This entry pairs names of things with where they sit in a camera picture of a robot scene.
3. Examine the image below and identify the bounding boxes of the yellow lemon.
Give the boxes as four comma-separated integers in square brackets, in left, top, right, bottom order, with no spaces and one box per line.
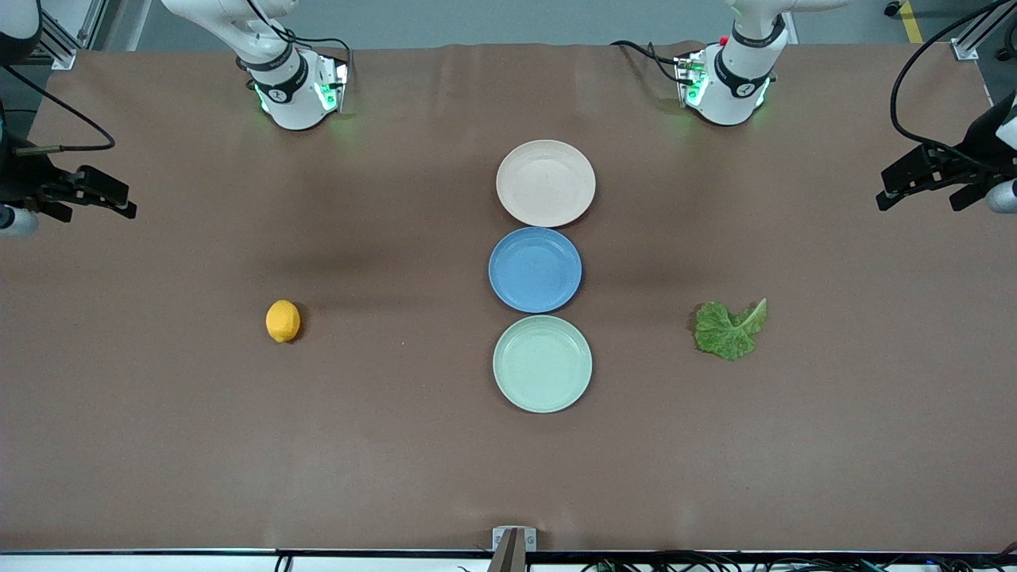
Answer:
[265,300,302,344]

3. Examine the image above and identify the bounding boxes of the green lettuce leaf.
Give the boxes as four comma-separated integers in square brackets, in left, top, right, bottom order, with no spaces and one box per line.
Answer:
[694,298,768,361]

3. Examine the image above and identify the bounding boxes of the brown table cover mat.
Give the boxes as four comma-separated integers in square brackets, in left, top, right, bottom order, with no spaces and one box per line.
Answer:
[0,44,1017,553]

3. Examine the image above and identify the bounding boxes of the beige round plate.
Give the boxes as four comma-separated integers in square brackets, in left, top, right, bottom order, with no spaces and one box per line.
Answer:
[496,140,597,228]

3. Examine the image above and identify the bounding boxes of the blue round plate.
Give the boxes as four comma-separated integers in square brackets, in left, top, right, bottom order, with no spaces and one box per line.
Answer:
[488,227,583,314]

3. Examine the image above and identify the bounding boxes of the pale green round plate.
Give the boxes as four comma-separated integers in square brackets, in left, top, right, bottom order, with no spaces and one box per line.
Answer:
[493,314,594,413]

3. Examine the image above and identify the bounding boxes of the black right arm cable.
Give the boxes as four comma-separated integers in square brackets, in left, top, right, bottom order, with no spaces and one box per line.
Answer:
[0,65,117,154]

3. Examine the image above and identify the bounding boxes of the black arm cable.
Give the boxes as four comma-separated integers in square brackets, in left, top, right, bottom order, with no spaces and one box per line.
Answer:
[0,65,117,154]
[890,0,1017,172]

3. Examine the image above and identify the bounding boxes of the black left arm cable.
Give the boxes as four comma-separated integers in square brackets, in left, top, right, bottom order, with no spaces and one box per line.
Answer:
[890,0,1017,172]

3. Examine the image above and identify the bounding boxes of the aluminium frame profile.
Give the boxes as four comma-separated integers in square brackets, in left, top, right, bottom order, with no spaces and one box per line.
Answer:
[32,0,110,71]
[952,0,1011,61]

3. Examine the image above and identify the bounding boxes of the silver base connector bracket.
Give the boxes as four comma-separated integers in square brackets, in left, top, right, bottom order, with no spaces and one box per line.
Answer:
[314,54,350,114]
[674,52,710,108]

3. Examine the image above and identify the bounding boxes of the black base cable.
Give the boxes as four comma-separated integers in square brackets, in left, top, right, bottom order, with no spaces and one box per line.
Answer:
[242,0,354,80]
[610,40,684,84]

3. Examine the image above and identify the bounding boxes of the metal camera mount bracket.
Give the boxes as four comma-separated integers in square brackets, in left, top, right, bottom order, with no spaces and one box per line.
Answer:
[486,526,537,572]

